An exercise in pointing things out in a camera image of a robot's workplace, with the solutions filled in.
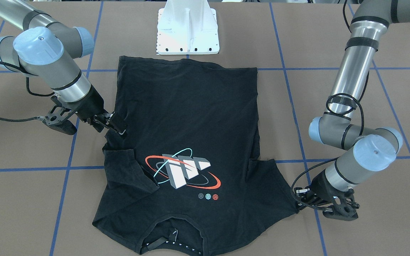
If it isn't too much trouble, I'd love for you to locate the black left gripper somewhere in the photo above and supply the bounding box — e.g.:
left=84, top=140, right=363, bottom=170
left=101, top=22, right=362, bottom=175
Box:
left=294, top=170, right=341, bottom=211

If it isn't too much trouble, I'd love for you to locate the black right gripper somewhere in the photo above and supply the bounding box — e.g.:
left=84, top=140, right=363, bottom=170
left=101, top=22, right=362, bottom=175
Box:
left=75, top=86, right=125, bottom=133

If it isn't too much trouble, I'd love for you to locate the black graphic t-shirt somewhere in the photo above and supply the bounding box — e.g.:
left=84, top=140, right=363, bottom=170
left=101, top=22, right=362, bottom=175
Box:
left=92, top=56, right=298, bottom=256

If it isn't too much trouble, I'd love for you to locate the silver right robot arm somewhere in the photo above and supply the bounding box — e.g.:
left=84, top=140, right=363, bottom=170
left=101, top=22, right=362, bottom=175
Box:
left=0, top=0, right=127, bottom=135

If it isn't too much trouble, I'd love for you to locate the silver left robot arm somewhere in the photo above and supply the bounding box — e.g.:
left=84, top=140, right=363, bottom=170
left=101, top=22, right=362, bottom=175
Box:
left=291, top=0, right=410, bottom=220

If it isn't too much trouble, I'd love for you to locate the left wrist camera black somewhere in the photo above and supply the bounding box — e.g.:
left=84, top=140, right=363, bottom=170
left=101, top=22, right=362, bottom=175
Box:
left=322, top=188, right=360, bottom=222

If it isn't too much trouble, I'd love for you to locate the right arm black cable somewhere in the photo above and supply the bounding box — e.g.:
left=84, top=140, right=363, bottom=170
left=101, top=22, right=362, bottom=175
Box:
left=0, top=58, right=58, bottom=123

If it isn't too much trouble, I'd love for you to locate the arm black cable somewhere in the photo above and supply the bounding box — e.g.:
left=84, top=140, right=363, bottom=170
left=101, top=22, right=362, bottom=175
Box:
left=0, top=58, right=58, bottom=123
left=290, top=0, right=369, bottom=210

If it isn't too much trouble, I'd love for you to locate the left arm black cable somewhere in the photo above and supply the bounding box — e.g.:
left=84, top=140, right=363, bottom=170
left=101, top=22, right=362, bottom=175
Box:
left=290, top=0, right=369, bottom=210

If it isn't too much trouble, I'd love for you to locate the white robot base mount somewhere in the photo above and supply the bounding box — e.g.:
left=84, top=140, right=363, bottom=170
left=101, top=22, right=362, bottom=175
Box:
left=156, top=0, right=220, bottom=55

